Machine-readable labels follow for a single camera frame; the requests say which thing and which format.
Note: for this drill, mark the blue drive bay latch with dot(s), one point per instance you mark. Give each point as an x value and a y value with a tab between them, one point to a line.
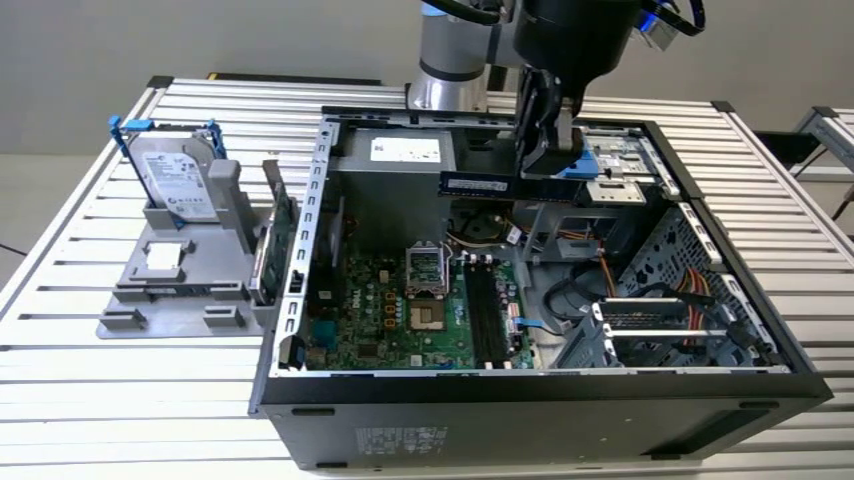
587	167

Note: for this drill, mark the black PC case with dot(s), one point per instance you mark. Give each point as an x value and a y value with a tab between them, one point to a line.
468	430

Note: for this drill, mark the RAM stick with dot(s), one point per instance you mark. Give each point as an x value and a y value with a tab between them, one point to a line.
481	184
177	290

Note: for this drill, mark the blue board connector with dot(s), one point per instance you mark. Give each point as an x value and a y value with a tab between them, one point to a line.
322	334

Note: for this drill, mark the graphics card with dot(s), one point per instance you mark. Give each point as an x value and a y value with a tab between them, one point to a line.
281	250

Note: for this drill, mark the black cooler fan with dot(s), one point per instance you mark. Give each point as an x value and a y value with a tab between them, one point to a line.
477	227

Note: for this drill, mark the green motherboard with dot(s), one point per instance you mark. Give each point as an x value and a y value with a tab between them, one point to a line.
374	345

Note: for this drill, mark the CPU socket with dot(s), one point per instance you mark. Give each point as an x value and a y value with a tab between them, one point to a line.
428	316

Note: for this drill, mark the grey parts rack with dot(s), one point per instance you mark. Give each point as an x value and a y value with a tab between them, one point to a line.
214	260

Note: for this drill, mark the metal slat side table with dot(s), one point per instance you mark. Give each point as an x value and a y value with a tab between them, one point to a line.
837	132

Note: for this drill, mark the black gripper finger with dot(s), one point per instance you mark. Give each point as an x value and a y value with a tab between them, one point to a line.
541	125

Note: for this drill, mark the grey power supply unit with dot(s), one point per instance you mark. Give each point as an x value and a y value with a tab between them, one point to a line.
394	200

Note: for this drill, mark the silver optical drive cage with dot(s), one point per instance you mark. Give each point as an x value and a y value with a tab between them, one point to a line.
615	192

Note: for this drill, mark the white board connector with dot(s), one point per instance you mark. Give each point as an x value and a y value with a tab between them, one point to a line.
517	315

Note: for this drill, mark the hard disk in blue carrier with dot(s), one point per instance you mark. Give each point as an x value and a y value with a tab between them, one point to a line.
174	175

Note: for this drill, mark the grey metal disk bay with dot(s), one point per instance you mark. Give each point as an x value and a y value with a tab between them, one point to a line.
641	320

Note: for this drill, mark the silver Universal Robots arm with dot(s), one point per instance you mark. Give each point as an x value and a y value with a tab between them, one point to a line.
448	60

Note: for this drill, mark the silver CPU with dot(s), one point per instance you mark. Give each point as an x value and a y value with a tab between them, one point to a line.
164	256

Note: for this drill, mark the black RAM slot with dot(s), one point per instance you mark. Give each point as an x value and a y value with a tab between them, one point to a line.
484	310
492	310
501	310
474	310

